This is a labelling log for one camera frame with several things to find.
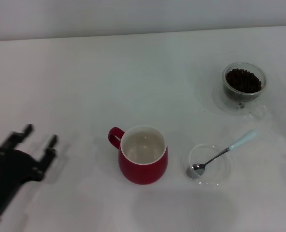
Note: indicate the clear glass saucer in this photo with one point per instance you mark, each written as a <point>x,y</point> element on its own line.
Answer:
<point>219,102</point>

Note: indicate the red ceramic mug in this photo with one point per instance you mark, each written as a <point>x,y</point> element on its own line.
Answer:
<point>143,171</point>

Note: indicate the small clear glass dish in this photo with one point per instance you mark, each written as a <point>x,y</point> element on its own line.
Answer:
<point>216,174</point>

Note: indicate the coffee beans pile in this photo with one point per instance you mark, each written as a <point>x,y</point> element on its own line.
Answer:
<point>243,81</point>

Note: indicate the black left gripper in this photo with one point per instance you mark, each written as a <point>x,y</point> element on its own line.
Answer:
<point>15,166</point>

